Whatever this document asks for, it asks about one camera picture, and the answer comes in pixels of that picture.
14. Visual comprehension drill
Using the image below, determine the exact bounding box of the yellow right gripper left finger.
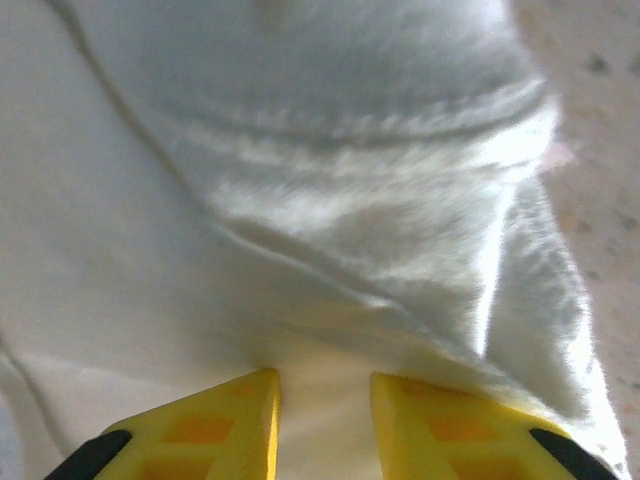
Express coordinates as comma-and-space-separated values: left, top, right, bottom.
54, 367, 282, 480

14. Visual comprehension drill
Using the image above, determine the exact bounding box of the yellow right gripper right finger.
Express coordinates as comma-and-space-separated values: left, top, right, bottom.
369, 372, 619, 480

